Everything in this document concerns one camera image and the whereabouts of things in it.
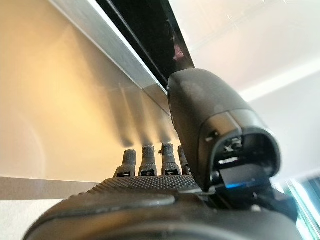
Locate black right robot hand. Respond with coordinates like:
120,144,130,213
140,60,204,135
23,68,305,240

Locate white cabinet with tan fronts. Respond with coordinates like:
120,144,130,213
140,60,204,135
0,0,196,201

